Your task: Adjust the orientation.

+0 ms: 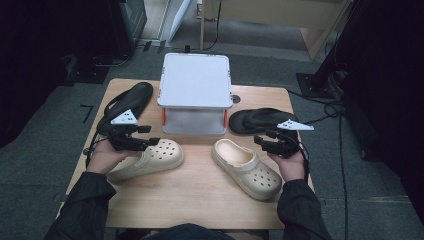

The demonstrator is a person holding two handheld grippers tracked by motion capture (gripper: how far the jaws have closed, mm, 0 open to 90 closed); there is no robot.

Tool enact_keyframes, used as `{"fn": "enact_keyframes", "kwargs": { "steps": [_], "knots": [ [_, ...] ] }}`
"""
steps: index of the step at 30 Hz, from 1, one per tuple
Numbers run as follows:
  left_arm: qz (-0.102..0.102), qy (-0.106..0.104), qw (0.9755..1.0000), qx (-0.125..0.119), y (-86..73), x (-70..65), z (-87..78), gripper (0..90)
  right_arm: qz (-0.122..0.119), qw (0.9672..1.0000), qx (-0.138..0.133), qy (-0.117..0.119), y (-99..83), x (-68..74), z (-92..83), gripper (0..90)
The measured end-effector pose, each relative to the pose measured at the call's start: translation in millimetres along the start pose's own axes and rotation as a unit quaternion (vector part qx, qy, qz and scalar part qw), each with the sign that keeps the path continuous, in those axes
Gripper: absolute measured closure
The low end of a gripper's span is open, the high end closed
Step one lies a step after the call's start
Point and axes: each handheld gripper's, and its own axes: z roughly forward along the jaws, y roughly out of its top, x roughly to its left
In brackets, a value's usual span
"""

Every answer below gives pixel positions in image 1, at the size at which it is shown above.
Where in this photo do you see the black metal stand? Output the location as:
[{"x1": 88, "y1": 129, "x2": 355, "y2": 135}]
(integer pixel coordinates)
[{"x1": 295, "y1": 0, "x2": 364, "y2": 100}]

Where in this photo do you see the right hand-held gripper cable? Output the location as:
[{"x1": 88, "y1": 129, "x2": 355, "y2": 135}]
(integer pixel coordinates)
[{"x1": 286, "y1": 133, "x2": 311, "y2": 183}]

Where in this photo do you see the beige clog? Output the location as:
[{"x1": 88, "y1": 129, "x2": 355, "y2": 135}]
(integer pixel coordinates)
[
  {"x1": 106, "y1": 138, "x2": 185, "y2": 183},
  {"x1": 211, "y1": 138, "x2": 284, "y2": 202}
]

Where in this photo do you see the white leaning board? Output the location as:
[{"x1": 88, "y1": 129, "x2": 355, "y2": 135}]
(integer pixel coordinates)
[{"x1": 168, "y1": 0, "x2": 193, "y2": 43}]

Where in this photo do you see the dark cabinet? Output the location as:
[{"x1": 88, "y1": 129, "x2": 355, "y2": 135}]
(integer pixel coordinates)
[{"x1": 109, "y1": 0, "x2": 148, "y2": 58}]

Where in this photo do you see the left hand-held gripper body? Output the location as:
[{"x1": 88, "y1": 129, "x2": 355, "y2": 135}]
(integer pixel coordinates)
[{"x1": 107, "y1": 109, "x2": 151, "y2": 152}]

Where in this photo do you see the black floor cable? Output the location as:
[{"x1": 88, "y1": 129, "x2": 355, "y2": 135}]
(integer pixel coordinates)
[{"x1": 286, "y1": 89, "x2": 349, "y2": 240}]

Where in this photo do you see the black stand base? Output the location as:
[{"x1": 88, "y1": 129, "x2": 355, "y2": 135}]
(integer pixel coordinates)
[{"x1": 66, "y1": 54, "x2": 133, "y2": 84}]

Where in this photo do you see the person's right hand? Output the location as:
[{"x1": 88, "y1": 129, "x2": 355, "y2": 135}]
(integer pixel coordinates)
[{"x1": 268, "y1": 151, "x2": 309, "y2": 183}]

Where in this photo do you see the black hanging cable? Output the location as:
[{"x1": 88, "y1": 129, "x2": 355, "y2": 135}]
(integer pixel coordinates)
[{"x1": 203, "y1": 0, "x2": 223, "y2": 52}]

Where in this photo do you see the person's dark torso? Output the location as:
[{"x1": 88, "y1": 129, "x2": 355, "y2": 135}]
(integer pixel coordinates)
[{"x1": 139, "y1": 222, "x2": 234, "y2": 240}]

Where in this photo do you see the person's left hand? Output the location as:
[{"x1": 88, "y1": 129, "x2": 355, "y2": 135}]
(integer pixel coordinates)
[{"x1": 87, "y1": 138, "x2": 141, "y2": 176}]

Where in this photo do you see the black flip-flop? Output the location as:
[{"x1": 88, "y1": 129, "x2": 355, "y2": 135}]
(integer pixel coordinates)
[
  {"x1": 96, "y1": 81, "x2": 154, "y2": 137},
  {"x1": 228, "y1": 107, "x2": 300, "y2": 136}
]

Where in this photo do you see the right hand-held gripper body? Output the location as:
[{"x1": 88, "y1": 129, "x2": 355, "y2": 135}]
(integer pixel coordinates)
[{"x1": 262, "y1": 118, "x2": 315, "y2": 160}]

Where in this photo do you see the white shoe rack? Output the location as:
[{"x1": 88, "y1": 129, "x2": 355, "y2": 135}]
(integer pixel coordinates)
[{"x1": 156, "y1": 52, "x2": 234, "y2": 136}]

